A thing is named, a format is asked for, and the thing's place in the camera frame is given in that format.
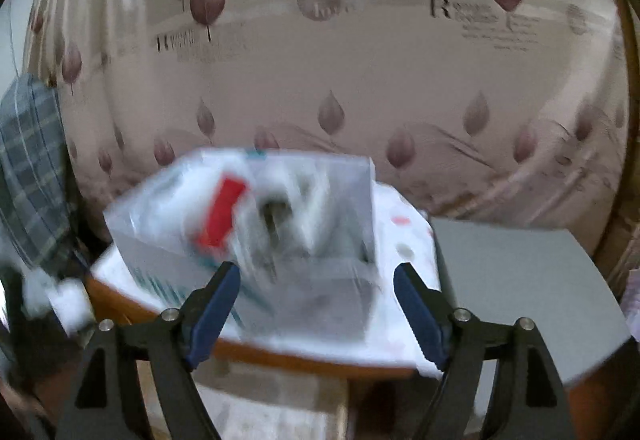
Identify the white printed nightstand cover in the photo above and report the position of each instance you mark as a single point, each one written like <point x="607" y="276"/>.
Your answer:
<point x="400" y="240"/>

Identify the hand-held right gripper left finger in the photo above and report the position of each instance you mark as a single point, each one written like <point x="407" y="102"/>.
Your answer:
<point x="220" y="300"/>

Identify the wooden nightstand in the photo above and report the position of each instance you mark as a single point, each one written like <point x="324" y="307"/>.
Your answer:
<point x="300" y="360"/>

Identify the white shoe box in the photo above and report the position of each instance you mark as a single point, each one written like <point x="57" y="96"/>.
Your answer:
<point x="325" y="300"/>

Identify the grey cabinet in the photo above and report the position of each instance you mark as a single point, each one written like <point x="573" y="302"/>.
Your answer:
<point x="525" y="280"/>

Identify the grey plaid cloth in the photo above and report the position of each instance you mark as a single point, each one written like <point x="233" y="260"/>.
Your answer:
<point x="30" y="160"/>

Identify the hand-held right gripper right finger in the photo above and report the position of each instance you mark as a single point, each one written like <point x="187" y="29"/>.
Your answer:
<point x="415" y="305"/>

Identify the leaf print curtain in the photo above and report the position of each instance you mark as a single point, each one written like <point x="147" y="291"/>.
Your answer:
<point x="350" y="70"/>

